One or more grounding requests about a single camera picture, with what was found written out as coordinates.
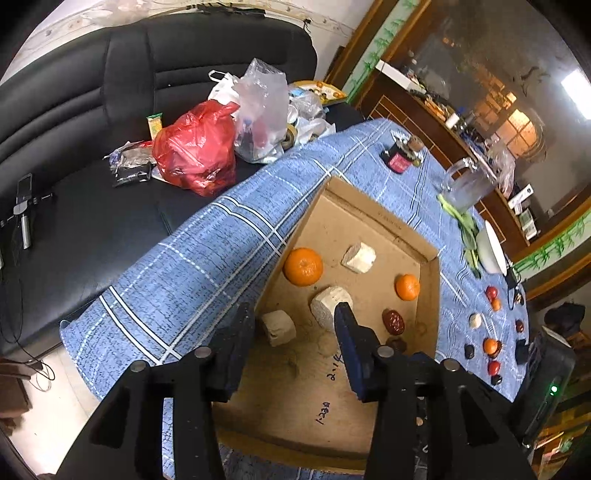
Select red plastic bag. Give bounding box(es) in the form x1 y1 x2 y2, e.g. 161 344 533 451
152 100 242 199

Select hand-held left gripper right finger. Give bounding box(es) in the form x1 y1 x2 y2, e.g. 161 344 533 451
334 301 540 480

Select white plastic bag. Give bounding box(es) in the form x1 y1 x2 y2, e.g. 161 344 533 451
207 69 242 108

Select green scallions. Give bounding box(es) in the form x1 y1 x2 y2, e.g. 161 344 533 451
438 194 484 279

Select blue plaid tablecloth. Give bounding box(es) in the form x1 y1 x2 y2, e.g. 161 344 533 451
60 117 532 480

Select clear glass pitcher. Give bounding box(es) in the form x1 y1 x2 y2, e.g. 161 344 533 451
441 157 499 214

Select silver foil wrapper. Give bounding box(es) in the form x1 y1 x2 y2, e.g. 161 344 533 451
102 140 156 168

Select long white box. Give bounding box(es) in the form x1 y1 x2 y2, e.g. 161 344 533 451
375 60 415 91

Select clear plastic bag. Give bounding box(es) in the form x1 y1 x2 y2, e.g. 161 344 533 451
233 58 291 164

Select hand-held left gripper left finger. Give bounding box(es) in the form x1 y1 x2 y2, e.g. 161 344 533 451
54 301 256 480

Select brown cardboard box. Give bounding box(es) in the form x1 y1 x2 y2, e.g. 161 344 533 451
215 175 444 463

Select wooden stool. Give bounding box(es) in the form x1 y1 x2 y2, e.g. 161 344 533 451
0 355 34 419

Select white basin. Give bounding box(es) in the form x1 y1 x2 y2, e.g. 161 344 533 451
475 220 509 275

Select black packet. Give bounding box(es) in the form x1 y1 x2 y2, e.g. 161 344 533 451
111 161 153 189

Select phone on handheld gimbal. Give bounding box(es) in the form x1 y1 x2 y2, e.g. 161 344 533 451
0 173 55 250

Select dark jar with pink label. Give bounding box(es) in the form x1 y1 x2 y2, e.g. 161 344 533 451
381 138 424 175

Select black leather sofa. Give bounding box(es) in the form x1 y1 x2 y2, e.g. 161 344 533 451
0 18 366 366

